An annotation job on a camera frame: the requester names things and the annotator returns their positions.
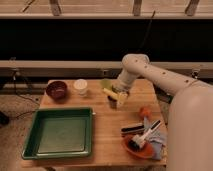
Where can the orange bowl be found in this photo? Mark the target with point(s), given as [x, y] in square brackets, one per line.
[146, 152]

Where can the blue cloth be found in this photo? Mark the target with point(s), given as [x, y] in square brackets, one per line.
[158, 140]

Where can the white cup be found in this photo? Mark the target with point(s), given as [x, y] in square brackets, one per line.
[80, 86]

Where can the yellow banana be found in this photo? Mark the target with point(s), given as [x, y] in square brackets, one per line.
[111, 93]

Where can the green plastic tray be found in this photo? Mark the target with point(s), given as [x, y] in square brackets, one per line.
[59, 133]

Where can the wooden table board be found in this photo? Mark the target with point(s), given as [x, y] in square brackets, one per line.
[106, 142]

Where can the orange toy fruit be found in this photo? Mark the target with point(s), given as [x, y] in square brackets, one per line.
[145, 112]

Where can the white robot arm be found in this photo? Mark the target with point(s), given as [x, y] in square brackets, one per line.
[190, 117]

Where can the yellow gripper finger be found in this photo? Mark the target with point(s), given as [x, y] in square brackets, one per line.
[122, 96]

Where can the green toy vegetable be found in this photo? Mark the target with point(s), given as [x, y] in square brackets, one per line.
[106, 83]

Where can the white dish brush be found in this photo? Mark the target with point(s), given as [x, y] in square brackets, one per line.
[138, 141]

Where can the black striped eraser block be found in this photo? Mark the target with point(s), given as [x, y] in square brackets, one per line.
[132, 129]

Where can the purple bowl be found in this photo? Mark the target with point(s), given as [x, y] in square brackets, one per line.
[57, 90]

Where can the small dark cup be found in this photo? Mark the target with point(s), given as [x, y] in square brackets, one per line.
[112, 102]

